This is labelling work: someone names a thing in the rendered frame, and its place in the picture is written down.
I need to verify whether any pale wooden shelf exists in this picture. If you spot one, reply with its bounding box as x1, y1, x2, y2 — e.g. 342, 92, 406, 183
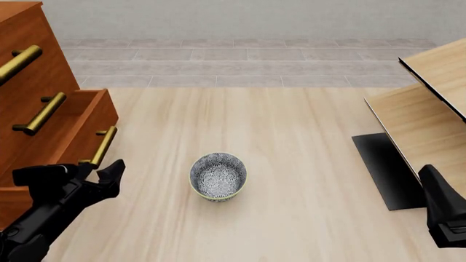
363, 37, 466, 180

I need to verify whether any wooden cabinet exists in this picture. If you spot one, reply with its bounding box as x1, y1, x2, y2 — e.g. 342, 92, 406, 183
0, 1, 119, 231

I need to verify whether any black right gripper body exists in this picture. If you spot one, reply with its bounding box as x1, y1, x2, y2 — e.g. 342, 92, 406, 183
427, 216, 466, 250

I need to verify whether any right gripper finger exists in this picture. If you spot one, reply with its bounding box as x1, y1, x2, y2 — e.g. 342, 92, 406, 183
417, 164, 466, 229

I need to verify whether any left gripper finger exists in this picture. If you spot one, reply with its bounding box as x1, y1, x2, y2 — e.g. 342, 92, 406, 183
75, 162, 97, 181
95, 159, 127, 199

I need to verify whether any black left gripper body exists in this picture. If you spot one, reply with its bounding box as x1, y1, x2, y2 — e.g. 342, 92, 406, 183
61, 174, 121, 213

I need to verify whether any patterned blue-white bowl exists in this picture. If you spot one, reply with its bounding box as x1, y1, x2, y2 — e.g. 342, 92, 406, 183
189, 152, 248, 203

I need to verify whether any wooden drawer, long handle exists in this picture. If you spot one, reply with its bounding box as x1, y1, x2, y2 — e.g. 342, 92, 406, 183
0, 15, 74, 92

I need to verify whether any wooden drawer, open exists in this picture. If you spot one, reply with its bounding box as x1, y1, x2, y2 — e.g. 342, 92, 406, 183
0, 87, 119, 189

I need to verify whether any mid-length brass handle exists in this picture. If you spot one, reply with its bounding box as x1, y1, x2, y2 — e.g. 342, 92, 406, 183
12, 92, 68, 137

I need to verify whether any wooden drawer, mid-length handle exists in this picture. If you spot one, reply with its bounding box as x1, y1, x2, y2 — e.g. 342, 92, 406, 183
0, 68, 84, 164

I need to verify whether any slim brass handle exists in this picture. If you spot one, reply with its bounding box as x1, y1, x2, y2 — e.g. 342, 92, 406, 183
77, 125, 119, 170

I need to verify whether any long brass handle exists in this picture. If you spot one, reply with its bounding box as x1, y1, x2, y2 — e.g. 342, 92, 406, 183
0, 44, 44, 86

